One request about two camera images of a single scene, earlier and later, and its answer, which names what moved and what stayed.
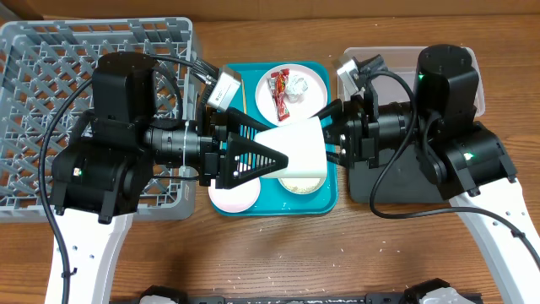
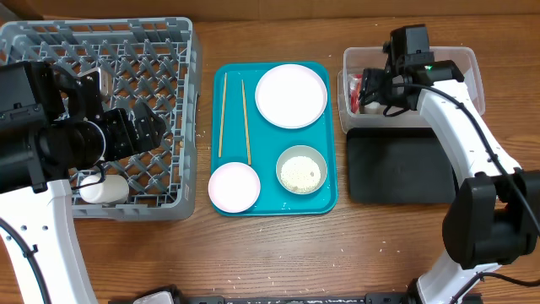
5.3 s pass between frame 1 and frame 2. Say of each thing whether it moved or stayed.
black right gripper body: moved
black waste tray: stayed
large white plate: stayed
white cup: moved
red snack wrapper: moved
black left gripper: moved
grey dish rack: stayed
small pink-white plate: stayed
